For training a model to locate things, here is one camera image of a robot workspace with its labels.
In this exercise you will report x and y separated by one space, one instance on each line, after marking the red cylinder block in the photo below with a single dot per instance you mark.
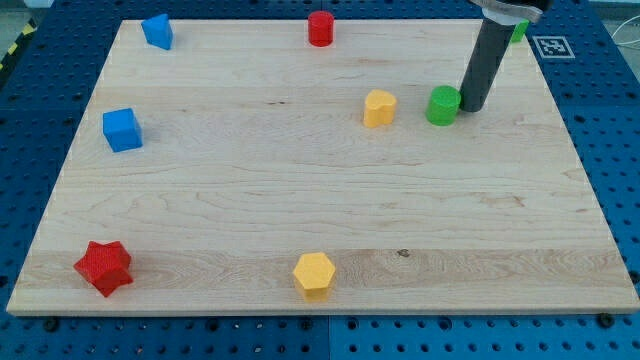
320 28

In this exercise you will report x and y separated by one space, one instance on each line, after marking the red star block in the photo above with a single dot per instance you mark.
105 266

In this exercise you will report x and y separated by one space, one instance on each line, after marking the wooden board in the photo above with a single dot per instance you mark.
255 152

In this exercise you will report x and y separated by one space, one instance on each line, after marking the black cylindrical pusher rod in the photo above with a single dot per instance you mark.
490 47

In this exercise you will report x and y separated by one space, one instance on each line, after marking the fiducial marker tag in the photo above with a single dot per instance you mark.
553 47

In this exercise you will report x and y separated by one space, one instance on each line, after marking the yellow hexagon block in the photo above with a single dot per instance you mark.
314 275

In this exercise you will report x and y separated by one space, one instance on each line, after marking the blue triangular block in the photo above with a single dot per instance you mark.
157 31

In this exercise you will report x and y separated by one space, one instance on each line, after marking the yellow black hazard tape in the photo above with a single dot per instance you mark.
18 47

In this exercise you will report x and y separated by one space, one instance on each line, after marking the green star block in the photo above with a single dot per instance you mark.
519 31

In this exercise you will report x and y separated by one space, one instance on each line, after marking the yellow heart block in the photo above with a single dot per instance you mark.
379 109

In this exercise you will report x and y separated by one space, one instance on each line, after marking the green cylinder block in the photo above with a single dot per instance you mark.
443 105

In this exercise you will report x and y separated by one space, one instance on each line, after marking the blue cube block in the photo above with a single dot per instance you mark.
122 130

